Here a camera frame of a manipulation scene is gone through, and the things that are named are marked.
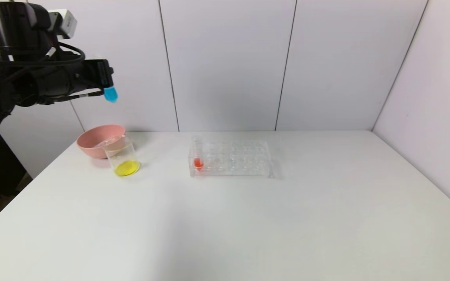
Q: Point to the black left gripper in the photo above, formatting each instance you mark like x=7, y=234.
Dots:
x=100, y=73

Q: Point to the clear glass beaker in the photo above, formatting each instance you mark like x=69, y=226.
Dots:
x=126, y=168

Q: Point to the pink bowl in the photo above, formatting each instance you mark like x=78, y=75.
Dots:
x=92, y=144

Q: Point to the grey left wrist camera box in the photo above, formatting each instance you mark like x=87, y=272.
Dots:
x=65, y=24

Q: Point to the test tube with red pigment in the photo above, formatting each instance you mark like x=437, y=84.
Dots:
x=198, y=163

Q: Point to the clear acrylic test tube rack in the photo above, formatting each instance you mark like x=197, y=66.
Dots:
x=233, y=164

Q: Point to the test tube with blue pigment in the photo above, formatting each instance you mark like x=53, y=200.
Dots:
x=111, y=94

